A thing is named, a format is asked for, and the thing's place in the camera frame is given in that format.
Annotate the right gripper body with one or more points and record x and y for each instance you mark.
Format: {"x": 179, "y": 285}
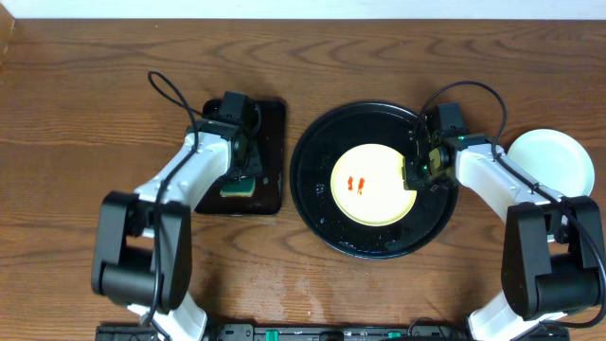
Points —
{"x": 418, "y": 174}

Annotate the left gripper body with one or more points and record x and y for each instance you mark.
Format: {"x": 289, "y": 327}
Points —
{"x": 247, "y": 170}

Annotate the green yellow sponge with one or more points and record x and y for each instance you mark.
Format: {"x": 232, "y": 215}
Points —
{"x": 240, "y": 188}

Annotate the yellow plate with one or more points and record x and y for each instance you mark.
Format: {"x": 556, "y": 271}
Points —
{"x": 367, "y": 185}

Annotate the light green plate front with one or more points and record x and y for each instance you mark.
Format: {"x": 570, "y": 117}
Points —
{"x": 556, "y": 160}

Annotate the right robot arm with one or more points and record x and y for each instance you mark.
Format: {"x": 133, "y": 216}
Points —
{"x": 553, "y": 263}

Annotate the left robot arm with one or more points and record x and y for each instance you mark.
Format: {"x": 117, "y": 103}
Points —
{"x": 142, "y": 257}

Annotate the black rectangular tray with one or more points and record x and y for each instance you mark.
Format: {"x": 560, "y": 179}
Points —
{"x": 267, "y": 197}

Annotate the black round tray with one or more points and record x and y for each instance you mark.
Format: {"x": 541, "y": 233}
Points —
{"x": 315, "y": 155}

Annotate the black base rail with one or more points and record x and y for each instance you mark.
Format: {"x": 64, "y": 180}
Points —
{"x": 247, "y": 332}

